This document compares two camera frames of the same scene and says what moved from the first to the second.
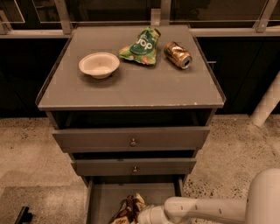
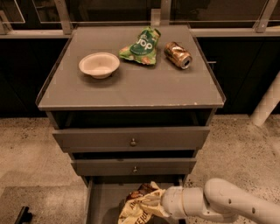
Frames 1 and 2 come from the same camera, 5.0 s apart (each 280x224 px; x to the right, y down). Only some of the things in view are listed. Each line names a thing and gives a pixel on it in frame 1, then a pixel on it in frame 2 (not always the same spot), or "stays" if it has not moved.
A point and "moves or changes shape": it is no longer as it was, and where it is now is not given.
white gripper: [148, 217] -> [172, 201]
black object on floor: [24, 216] stays
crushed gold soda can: [178, 55] stays
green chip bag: [143, 48] stays
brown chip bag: [128, 211] moves or changes shape
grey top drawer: [131, 140] stays
